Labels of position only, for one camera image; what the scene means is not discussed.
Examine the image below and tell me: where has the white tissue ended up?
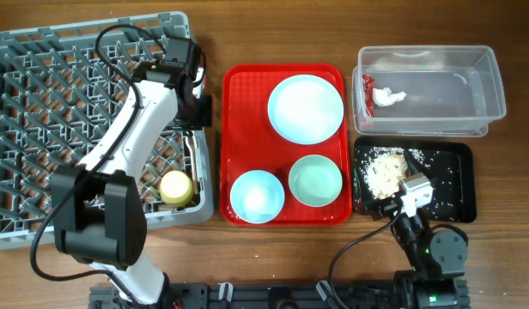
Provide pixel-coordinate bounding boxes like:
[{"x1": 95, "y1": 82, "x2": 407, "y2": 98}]
[{"x1": 372, "y1": 88, "x2": 407, "y2": 107}]

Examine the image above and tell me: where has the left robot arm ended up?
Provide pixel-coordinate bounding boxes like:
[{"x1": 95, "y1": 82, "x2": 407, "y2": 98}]
[{"x1": 51, "y1": 37, "x2": 212, "y2": 308}]

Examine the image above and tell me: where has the red snack wrapper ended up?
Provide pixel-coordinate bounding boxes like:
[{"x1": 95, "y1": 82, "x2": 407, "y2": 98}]
[{"x1": 362, "y1": 75, "x2": 374, "y2": 117}]

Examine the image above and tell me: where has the clear plastic bin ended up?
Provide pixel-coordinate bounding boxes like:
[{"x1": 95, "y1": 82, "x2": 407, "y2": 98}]
[{"x1": 352, "y1": 45, "x2": 507, "y2": 136}]

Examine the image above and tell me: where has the yellow plastic cup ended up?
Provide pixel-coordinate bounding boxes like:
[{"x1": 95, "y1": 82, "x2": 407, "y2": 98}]
[{"x1": 159, "y1": 171, "x2": 194, "y2": 207}]

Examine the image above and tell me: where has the white plastic spoon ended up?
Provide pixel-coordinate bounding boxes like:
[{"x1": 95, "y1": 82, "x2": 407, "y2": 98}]
[{"x1": 192, "y1": 136, "x2": 202, "y2": 195}]

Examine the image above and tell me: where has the grey dishwasher rack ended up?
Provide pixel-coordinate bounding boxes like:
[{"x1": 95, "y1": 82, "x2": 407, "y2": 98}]
[{"x1": 0, "y1": 11, "x2": 192, "y2": 250}]

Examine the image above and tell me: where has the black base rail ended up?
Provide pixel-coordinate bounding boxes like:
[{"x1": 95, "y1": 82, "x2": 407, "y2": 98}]
[{"x1": 88, "y1": 279, "x2": 471, "y2": 309}]

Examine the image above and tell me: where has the black waste tray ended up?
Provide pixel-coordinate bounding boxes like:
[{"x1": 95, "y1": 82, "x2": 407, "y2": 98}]
[{"x1": 353, "y1": 136, "x2": 477, "y2": 223}]

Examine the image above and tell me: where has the green bowl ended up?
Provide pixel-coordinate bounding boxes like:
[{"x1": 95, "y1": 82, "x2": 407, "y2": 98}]
[{"x1": 289, "y1": 154, "x2": 343, "y2": 208}]

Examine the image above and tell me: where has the pink plastic fork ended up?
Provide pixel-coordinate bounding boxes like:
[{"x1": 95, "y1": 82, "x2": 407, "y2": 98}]
[{"x1": 185, "y1": 136, "x2": 196, "y2": 167}]

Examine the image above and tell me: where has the leftover rice food waste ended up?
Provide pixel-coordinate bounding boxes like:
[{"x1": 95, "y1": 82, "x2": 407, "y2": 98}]
[{"x1": 356, "y1": 146, "x2": 463, "y2": 214}]

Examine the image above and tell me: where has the large light blue plate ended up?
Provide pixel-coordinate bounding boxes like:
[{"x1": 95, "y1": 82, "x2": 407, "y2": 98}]
[{"x1": 267, "y1": 75, "x2": 344, "y2": 145}]

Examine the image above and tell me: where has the small light blue saucer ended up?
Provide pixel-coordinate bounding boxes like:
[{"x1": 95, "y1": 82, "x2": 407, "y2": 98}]
[{"x1": 229, "y1": 170, "x2": 285, "y2": 224}]

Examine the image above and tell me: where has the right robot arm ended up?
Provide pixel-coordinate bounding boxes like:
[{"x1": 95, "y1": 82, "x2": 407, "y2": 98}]
[{"x1": 366, "y1": 209, "x2": 471, "y2": 308}]

